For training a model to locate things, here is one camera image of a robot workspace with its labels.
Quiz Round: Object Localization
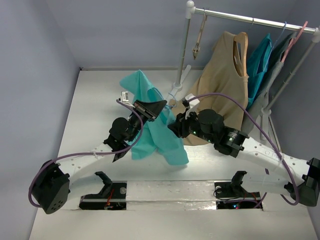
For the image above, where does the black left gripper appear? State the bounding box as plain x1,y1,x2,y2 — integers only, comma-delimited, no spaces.
126,100,166,142

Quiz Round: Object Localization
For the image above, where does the teal t shirt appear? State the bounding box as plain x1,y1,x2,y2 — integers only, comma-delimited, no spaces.
119,70,189,166

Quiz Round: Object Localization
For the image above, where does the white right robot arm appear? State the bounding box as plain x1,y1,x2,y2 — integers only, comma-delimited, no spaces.
168,109,320,207

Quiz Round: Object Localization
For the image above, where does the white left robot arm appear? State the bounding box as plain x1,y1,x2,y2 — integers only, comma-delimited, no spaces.
28,100,167,215

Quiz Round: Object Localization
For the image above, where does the wooden clip hanger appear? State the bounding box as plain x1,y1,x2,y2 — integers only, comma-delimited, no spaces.
192,13,208,60

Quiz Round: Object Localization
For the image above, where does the grey hanging shirt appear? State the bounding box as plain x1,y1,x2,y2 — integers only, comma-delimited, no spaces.
247,32,297,133

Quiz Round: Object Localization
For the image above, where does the turquoise hanging shirt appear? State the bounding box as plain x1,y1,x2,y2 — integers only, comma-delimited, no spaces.
246,33,273,110

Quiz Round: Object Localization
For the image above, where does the pink hanger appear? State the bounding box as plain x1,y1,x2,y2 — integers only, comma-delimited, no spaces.
281,21,308,63

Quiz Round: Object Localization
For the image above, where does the white clothes rack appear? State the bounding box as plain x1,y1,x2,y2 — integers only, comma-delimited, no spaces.
161,0,320,146

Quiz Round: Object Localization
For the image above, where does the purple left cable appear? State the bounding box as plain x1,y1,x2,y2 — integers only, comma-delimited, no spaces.
27,99,145,208

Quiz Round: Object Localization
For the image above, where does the purple cable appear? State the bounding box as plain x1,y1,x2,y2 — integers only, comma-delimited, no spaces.
27,99,145,208
186,92,300,210

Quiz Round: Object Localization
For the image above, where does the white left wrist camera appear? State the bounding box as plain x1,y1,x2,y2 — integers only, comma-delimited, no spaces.
117,91,131,105

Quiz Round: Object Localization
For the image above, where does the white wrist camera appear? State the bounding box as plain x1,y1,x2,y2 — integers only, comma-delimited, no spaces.
117,91,131,105
182,93,200,119

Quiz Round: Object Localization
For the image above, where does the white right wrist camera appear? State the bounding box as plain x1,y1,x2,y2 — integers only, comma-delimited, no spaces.
182,93,200,119

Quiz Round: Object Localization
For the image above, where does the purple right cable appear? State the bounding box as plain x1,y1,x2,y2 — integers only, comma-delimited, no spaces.
186,92,300,210

